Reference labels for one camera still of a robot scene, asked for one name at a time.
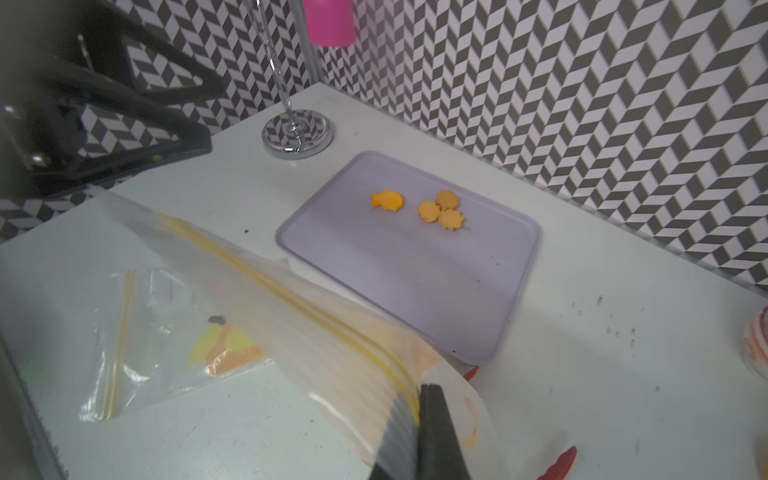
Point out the lavender plastic tray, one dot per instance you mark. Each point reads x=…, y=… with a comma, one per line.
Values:
x=457, y=289

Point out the clear bag with cookies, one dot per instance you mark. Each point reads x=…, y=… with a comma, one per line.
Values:
x=155, y=338

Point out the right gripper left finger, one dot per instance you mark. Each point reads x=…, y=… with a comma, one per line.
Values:
x=397, y=455

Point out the small pink stacked bowls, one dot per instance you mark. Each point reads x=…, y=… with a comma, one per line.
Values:
x=754, y=345

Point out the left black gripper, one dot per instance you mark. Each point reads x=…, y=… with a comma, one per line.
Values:
x=42, y=136

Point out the yellow fish shaped cookie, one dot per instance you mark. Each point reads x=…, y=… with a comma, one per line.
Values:
x=388, y=200

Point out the round flower cookie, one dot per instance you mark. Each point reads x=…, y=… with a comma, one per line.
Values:
x=447, y=199

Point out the pink plastic wine glass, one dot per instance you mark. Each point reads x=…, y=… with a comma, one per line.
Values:
x=330, y=23

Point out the leaf shaped orange cookie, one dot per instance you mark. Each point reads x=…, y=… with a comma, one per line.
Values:
x=451, y=219

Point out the round scalloped orange cookie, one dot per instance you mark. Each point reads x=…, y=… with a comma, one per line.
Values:
x=429, y=211

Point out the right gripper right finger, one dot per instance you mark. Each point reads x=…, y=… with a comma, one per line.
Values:
x=439, y=453

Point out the metal wire glass rack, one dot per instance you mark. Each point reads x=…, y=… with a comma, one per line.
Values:
x=293, y=134

